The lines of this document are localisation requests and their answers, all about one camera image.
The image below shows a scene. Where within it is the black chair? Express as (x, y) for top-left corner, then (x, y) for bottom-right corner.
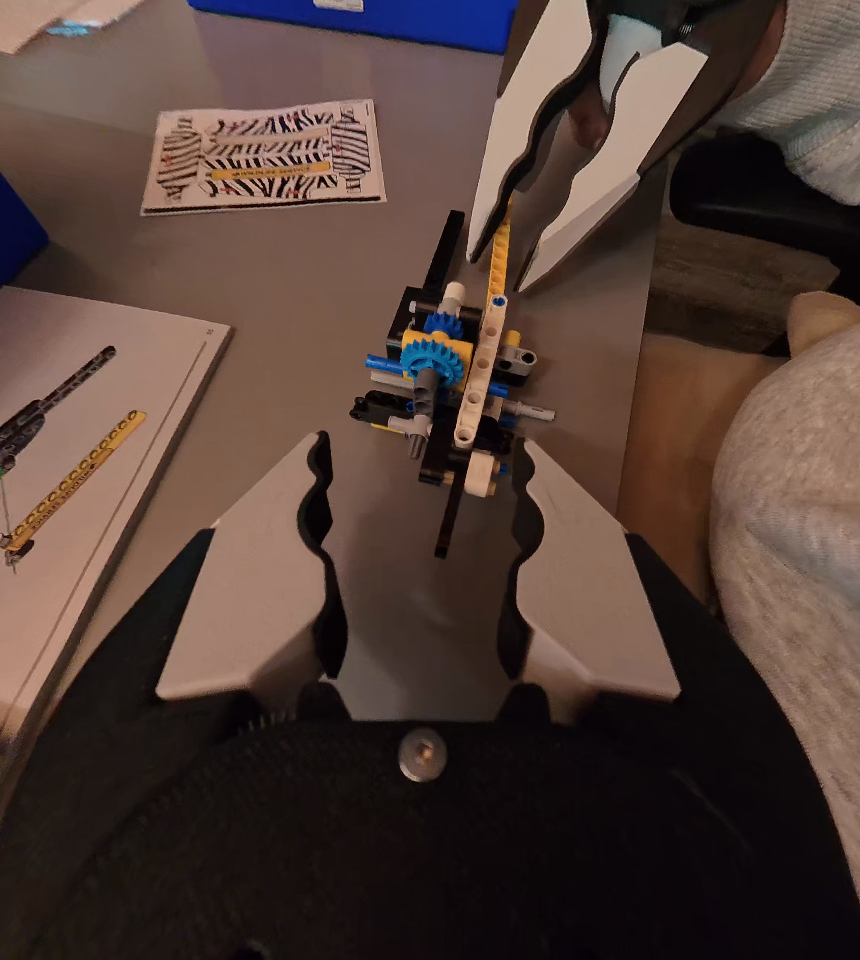
(670, 135), (860, 320)

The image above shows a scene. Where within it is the person's right forearm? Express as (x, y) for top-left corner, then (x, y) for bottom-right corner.
(715, 0), (860, 207)

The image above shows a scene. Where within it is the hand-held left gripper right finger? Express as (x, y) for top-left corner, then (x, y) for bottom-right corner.
(499, 438), (681, 726)

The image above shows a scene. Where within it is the person's leg in grey pants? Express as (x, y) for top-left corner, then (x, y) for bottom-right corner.
(707, 300), (860, 960)

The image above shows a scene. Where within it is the blue box with white tag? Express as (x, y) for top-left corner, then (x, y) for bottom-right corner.
(188, 0), (521, 55)

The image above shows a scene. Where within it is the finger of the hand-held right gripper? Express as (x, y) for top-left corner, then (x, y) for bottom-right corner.
(514, 41), (712, 294)
(467, 0), (597, 262)

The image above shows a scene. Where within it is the partly built lego model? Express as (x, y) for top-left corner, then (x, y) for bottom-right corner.
(351, 191), (557, 560)

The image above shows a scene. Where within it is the lego instruction booklet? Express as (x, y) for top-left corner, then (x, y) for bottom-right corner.
(0, 285), (234, 766)

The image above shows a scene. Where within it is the zebra striped sticker sheet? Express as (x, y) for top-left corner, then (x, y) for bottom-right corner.
(141, 99), (387, 217)

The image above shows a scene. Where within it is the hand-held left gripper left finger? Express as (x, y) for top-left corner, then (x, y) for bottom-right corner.
(156, 430), (349, 704)

